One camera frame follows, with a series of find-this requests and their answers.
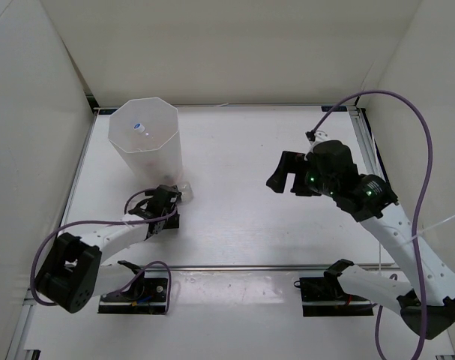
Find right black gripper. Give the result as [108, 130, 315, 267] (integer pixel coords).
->
[266, 151, 338, 199]

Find black label plastic bottle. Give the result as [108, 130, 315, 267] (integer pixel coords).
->
[177, 181, 194, 205]

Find clear unlabelled plastic bottle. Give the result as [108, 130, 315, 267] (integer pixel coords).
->
[133, 122, 154, 141]

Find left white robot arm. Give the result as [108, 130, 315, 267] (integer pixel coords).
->
[29, 185, 181, 314]

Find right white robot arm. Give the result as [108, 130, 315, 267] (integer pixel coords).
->
[266, 131, 455, 340]

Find white octagonal plastic bin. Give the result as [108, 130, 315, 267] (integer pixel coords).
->
[108, 97, 183, 188]

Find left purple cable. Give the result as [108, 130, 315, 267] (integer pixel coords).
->
[29, 188, 172, 315]

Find purple cable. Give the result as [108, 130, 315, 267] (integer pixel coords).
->
[29, 188, 172, 315]
[305, 89, 434, 360]

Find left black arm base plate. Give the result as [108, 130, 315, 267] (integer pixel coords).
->
[97, 267, 172, 315]

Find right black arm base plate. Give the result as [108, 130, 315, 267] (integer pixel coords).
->
[293, 271, 375, 318]

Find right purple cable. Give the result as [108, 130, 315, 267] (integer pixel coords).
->
[305, 89, 434, 360]

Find white cable tie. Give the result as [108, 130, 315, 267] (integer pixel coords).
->
[409, 214, 455, 242]

